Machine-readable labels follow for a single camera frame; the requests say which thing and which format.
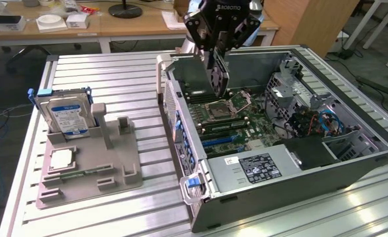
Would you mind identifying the blue data wire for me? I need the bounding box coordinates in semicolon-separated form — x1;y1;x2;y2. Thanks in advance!
319;108;346;136

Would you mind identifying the white round plastic holder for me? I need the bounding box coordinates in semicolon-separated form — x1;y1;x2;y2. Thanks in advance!
37;14;68;33

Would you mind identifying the green RAM stick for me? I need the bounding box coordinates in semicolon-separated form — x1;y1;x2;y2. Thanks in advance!
60;167;108;178

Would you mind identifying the black chair base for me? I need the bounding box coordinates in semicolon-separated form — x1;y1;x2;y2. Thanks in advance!
355;74;388;99
2;44;83;74

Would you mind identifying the white box with red button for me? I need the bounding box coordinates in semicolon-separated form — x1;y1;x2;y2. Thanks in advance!
328;32;350;54

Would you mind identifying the hard disk with blue rails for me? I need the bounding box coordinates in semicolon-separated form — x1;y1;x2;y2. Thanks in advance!
27;85;99;139

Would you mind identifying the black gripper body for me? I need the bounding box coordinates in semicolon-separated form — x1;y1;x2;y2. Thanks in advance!
200;0;254;35

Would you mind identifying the silver metal bracket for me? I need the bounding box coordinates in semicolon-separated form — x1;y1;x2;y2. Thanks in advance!
322;129;382;162

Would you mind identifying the grey case handle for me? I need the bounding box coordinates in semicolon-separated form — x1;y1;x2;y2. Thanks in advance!
156;54;176;99
179;170;212;205

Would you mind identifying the grey power supply unit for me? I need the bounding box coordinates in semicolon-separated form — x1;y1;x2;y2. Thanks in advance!
207;144;306;195

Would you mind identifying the black floor adapter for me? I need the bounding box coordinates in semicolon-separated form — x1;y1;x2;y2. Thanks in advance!
336;49;356;60

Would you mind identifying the RAM stick with black label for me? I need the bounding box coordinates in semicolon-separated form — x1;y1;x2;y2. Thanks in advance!
200;120;250;134

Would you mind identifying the white table frame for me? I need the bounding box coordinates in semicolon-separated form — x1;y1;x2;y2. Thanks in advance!
343;0;388;50

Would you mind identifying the green motherboard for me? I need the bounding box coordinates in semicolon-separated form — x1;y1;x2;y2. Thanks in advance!
180;82;292;160

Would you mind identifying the red data wire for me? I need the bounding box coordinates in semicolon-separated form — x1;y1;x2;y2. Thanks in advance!
311;115;330;135

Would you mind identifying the graphics card with fan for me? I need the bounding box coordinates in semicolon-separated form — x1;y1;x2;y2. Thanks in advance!
192;48;231;99

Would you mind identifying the blue expansion slot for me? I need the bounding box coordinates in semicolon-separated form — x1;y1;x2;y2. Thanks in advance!
202;136;239;147

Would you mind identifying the silver disk bay cage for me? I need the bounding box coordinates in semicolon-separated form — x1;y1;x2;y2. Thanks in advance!
264;58;316;124

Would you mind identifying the white labelled cardboard box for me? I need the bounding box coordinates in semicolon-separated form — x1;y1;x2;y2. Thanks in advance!
66;13;91;29

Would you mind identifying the black open PC case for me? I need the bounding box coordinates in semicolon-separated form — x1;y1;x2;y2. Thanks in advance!
156;46;388;234

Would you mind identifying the CPU socket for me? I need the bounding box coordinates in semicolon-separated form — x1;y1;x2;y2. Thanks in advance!
204;100;239;119

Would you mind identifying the grey parts rack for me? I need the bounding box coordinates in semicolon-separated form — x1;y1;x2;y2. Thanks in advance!
35;102;144;210

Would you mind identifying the white box with black top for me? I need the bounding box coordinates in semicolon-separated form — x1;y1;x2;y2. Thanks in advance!
0;15;29;32

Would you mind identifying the white paper stack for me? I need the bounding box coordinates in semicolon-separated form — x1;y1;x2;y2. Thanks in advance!
162;11;188;30

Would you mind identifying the metal socket cover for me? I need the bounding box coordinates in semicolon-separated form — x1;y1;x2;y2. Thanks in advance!
228;89;251;117

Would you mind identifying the brown cardboard box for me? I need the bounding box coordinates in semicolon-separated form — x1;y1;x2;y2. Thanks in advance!
174;0;195;16

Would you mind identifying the wooden desk with white frame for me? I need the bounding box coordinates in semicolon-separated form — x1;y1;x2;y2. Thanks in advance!
0;0;282;54

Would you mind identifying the silver CPU chip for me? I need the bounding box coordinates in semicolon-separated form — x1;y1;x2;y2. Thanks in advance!
50;149;75;171

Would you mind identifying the black round lamp base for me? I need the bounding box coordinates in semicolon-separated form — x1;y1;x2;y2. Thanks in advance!
110;0;144;19

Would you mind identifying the wooden cabinet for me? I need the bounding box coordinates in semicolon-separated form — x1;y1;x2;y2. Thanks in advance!
272;0;362;59

